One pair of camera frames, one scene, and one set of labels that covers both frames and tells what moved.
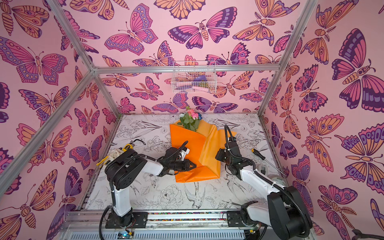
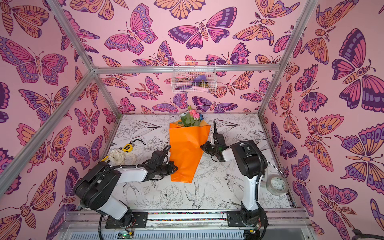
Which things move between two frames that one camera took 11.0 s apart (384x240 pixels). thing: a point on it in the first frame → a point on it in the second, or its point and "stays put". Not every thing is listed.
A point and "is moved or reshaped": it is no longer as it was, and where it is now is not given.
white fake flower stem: [186, 121] stays put
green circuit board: [125, 235] stays put
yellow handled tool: [103, 160] stays put
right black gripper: [227, 154] → [214, 145]
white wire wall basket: [194, 77] stays put
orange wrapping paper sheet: [202, 144] is moved or reshaped
